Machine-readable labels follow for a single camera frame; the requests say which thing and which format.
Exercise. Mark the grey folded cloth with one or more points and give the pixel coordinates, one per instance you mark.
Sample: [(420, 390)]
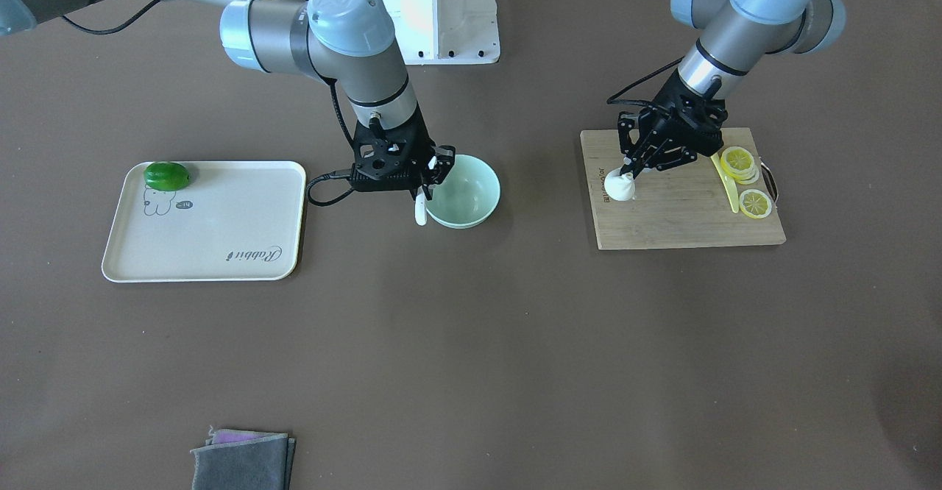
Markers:
[(243, 459)]

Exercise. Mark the cream rectangular serving tray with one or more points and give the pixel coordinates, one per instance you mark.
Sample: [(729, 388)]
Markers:
[(236, 221)]

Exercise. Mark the white ceramic spoon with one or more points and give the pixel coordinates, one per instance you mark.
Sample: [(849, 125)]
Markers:
[(420, 212)]

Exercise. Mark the white steamed bun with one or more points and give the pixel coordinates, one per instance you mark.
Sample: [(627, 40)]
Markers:
[(618, 186)]

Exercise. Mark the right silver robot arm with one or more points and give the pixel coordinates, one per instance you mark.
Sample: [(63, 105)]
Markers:
[(349, 44)]

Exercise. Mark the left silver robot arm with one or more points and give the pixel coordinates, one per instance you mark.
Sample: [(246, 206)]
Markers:
[(735, 34)]

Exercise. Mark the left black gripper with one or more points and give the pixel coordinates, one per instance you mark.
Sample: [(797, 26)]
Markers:
[(675, 109)]

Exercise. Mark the mint green bowl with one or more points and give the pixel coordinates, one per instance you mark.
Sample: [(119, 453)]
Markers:
[(468, 195)]

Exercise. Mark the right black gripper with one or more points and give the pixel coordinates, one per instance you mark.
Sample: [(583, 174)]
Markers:
[(419, 146)]

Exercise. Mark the single lemon slice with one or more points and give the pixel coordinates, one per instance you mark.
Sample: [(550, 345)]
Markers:
[(755, 204)]

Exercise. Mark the bamboo cutting board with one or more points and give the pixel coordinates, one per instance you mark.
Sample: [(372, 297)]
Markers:
[(683, 207)]

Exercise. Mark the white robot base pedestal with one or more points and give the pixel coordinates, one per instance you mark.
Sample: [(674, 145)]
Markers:
[(446, 32)]

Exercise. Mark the yellow plastic knife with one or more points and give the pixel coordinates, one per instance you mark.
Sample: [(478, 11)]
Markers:
[(729, 184)]

